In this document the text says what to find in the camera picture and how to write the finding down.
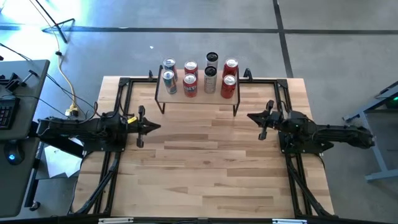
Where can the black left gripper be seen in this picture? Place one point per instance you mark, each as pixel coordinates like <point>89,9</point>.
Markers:
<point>140,126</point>

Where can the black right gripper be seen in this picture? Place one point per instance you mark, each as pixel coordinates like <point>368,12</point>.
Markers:
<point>275,119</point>

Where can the red Coke Zero can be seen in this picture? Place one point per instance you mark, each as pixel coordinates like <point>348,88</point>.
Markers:
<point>228,87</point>
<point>231,65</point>

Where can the blue silver Red Bull can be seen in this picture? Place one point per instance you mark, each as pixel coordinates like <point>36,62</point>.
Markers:
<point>169,82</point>
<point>169,63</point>

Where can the white Celsius can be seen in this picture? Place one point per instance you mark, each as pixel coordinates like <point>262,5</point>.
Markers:
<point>210,81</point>
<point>212,59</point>

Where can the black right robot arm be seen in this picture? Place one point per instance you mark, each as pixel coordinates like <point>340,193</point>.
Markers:
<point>335,135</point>

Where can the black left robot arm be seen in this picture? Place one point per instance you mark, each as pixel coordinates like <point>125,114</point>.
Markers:
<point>77,129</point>

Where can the yellow label tag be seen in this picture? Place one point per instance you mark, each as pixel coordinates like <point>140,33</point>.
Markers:
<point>132,120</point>

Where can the white paper sheets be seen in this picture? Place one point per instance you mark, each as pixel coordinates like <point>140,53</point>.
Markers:
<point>59,161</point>

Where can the white metal end plate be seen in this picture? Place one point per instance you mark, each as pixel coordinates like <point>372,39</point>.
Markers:
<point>289,221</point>
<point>115,220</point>

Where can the grey metal side table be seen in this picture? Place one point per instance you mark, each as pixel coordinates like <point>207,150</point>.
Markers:
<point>381,165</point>

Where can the black floor stand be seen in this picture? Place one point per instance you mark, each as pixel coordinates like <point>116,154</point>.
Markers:
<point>54,24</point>

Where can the black computer mouse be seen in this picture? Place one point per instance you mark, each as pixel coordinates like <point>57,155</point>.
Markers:
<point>13,152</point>

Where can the black caster wheel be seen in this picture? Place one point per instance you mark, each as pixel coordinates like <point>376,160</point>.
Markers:
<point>35,205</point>

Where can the grey office desk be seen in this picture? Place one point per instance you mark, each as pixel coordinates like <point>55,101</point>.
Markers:
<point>18,180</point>

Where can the black desk clamp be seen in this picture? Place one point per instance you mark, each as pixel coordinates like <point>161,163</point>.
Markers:
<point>14,83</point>

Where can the black keyboard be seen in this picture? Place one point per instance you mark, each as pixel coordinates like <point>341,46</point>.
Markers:
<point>6,113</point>

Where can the black aluminium table frame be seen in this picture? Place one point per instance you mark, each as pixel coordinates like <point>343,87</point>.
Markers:
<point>281,93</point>

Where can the black triangular frame bracket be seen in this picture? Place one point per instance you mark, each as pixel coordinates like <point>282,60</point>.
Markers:
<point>150,75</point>
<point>247,74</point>

